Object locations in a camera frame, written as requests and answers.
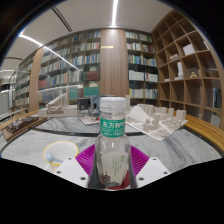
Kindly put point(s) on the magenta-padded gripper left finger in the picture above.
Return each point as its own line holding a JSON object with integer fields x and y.
{"x": 70, "y": 170}

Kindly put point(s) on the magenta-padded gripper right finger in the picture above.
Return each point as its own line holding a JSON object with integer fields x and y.
{"x": 154, "y": 170}

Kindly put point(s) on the clear green-labelled drink bottle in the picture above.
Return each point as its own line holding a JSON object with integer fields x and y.
{"x": 112, "y": 156}

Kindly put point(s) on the light blue spoon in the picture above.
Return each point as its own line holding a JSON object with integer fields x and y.
{"x": 50, "y": 157}

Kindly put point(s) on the flat round red coaster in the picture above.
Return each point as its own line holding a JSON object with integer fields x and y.
{"x": 116, "y": 186}

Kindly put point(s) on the white city block model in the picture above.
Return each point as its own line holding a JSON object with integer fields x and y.
{"x": 156, "y": 121}

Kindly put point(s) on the small model on white base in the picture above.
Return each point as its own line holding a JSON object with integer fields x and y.
{"x": 88, "y": 119}

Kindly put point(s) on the white ramp architectural model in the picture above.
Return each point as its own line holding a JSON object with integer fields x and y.
{"x": 56, "y": 106}

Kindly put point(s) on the curved wooden bench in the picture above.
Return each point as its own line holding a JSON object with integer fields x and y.
{"x": 13, "y": 120}
{"x": 206, "y": 128}

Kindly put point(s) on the dark model on wooden board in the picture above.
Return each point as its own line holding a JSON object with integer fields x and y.
{"x": 20, "y": 125}

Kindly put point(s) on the distant curved bookshelf row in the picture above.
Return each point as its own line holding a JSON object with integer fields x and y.
{"x": 21, "y": 85}

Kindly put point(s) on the wooden cubby shelf unit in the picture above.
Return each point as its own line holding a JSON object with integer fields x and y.
{"x": 186, "y": 73}

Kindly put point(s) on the narrow bookshelf full of books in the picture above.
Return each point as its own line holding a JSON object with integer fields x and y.
{"x": 141, "y": 66}

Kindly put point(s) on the wide bookshelf full of books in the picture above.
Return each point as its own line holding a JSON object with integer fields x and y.
{"x": 76, "y": 66}

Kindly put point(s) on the ceiling strip light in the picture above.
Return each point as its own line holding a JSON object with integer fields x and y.
{"x": 115, "y": 13}

